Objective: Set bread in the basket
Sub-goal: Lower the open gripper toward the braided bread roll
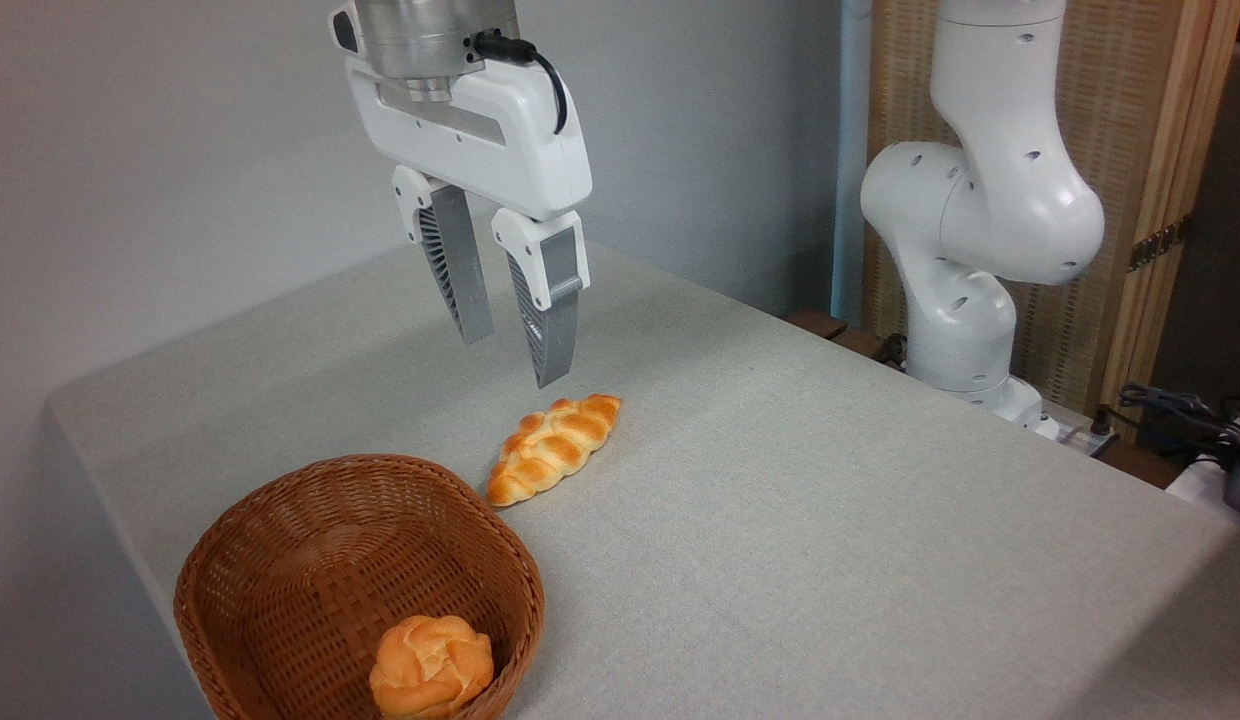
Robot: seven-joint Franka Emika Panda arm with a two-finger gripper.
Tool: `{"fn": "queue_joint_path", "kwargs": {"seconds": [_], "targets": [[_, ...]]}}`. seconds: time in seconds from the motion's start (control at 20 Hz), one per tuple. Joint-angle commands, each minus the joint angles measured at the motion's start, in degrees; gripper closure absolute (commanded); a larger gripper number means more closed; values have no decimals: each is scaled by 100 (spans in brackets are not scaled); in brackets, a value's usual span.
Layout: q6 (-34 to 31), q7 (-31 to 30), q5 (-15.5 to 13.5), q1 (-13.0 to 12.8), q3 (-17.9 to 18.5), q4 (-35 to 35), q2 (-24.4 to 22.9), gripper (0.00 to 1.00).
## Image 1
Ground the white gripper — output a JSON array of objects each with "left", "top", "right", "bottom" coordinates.
[{"left": 345, "top": 55, "right": 594, "bottom": 390}]

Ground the braided golden bread loaf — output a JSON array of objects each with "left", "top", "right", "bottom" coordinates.
[{"left": 486, "top": 393, "right": 623, "bottom": 508}]

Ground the brown woven wicker basket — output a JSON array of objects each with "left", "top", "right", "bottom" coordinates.
[{"left": 173, "top": 454, "right": 546, "bottom": 720}]

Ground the round golden bread bun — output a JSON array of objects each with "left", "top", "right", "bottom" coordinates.
[{"left": 369, "top": 615, "right": 495, "bottom": 720}]

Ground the brown wooden ledge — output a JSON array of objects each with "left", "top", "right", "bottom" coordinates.
[{"left": 784, "top": 307, "right": 907, "bottom": 369}]

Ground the light blue vertical pipe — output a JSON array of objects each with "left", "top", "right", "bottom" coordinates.
[{"left": 830, "top": 0, "right": 874, "bottom": 327}]

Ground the bamboo folding screen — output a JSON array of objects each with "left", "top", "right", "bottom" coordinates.
[{"left": 865, "top": 0, "right": 1240, "bottom": 419}]

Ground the metal screen hinge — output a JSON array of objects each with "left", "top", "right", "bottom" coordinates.
[{"left": 1127, "top": 221, "right": 1185, "bottom": 272}]

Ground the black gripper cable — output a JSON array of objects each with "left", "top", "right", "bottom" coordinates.
[{"left": 473, "top": 30, "right": 570, "bottom": 137}]

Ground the black cable bundle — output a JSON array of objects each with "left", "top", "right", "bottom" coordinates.
[{"left": 1117, "top": 382, "right": 1240, "bottom": 453}]

